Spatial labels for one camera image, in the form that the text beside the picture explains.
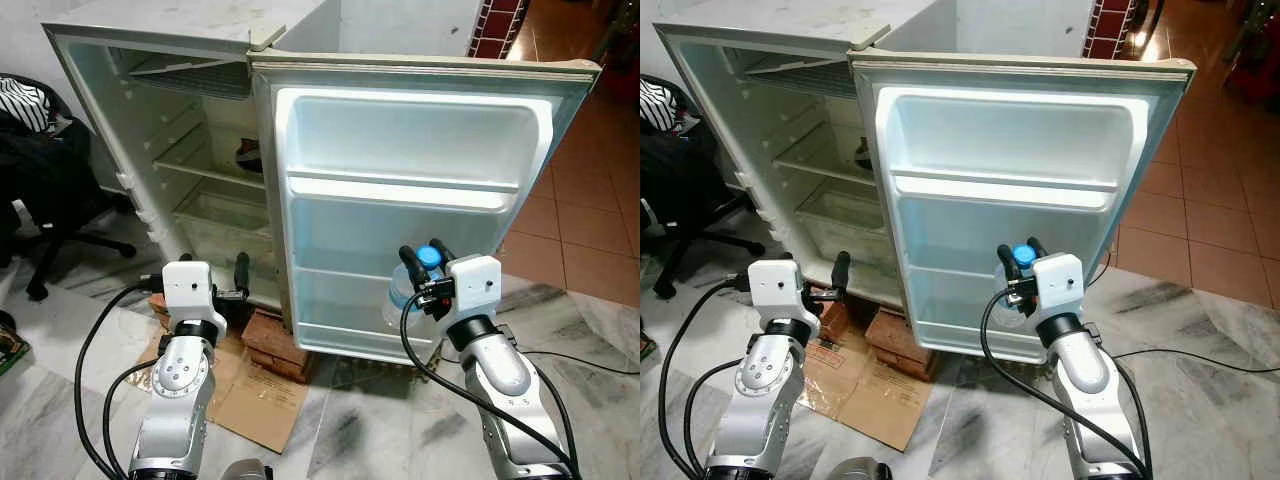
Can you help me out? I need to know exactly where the black garment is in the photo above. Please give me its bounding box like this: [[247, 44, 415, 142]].
[[640, 125, 746, 241], [0, 118, 106, 266]]

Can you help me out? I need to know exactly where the short black arm cable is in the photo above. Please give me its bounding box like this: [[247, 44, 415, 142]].
[[1085, 322, 1154, 471], [102, 358, 163, 479], [498, 325, 583, 471], [683, 356, 749, 479]]

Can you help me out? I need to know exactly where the white freezer compartment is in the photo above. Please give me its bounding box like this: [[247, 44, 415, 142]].
[[108, 48, 253, 101], [720, 48, 853, 99]]

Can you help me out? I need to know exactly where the long black left arm cable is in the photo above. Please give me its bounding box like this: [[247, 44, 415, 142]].
[[73, 275, 166, 480], [656, 275, 753, 480]]

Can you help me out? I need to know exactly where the short black right arm cable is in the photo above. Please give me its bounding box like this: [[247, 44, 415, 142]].
[[1085, 322, 1154, 471], [498, 325, 583, 471]]

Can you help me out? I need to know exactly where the deep white door shelf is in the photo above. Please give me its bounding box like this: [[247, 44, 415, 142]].
[[905, 300, 1046, 361], [290, 300, 446, 363]]

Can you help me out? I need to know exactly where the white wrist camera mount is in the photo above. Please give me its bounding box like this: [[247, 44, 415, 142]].
[[447, 255, 504, 327], [747, 258, 823, 323], [1030, 253, 1087, 323], [160, 262, 228, 323]]

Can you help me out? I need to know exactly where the clear water bottle blue cap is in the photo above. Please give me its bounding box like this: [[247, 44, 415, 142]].
[[985, 244, 1037, 331], [382, 245, 446, 333]]

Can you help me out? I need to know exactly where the black office chair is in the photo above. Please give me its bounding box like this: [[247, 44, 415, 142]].
[[640, 78, 766, 301], [0, 75, 138, 303]]

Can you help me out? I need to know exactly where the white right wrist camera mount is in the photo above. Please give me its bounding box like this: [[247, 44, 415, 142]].
[[1030, 253, 1087, 323], [447, 255, 504, 327]]

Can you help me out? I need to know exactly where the brown cardboard sheet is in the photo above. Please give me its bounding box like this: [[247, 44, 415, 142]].
[[800, 320, 936, 453], [135, 318, 313, 454]]

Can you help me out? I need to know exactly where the white door dairy compartment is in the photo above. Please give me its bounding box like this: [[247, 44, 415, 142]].
[[876, 86, 1151, 211], [275, 88, 554, 213]]

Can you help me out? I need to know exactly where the narrow white door rail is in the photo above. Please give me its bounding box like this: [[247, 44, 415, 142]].
[[292, 262, 501, 291], [900, 262, 1111, 291]]

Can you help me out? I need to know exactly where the white fridge shelf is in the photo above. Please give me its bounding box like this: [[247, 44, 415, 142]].
[[153, 125, 269, 191], [772, 125, 876, 186]]

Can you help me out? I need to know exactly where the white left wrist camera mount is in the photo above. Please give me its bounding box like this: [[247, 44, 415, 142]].
[[160, 262, 228, 323], [747, 258, 823, 323]]

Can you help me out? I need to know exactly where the clear crisper drawer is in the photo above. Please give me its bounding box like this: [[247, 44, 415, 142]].
[[172, 183, 283, 301], [795, 180, 896, 286]]

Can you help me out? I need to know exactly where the small white fridge cabinet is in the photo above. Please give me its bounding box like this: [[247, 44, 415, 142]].
[[42, 0, 333, 313], [655, 0, 936, 306]]

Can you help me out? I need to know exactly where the short black left arm cable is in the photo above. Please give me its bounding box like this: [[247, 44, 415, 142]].
[[102, 358, 163, 479], [683, 356, 749, 479]]

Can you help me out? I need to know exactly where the black white striped cloth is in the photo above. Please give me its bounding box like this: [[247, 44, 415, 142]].
[[0, 78, 53, 134], [640, 80, 679, 133]]

